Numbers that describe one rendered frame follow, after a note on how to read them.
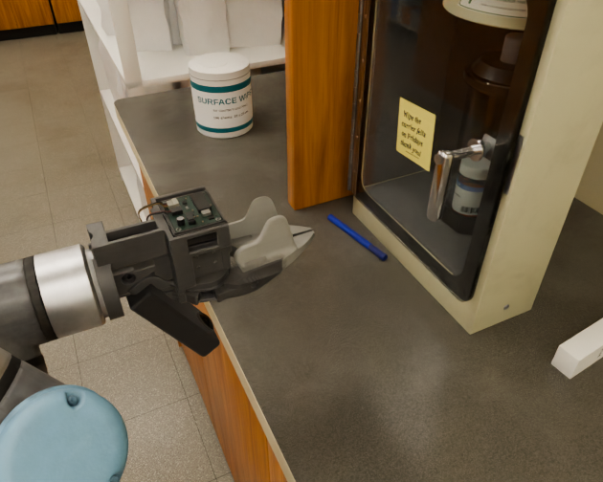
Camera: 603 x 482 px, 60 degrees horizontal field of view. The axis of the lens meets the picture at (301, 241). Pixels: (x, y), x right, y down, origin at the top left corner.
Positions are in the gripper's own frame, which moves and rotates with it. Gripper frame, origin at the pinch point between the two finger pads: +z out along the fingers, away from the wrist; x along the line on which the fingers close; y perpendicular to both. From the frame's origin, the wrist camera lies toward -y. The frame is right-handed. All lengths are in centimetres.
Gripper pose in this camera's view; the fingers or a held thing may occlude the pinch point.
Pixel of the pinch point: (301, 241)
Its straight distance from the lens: 55.0
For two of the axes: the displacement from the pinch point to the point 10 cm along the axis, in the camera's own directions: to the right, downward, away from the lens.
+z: 9.0, -2.7, 3.4
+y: 0.0, -7.9, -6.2
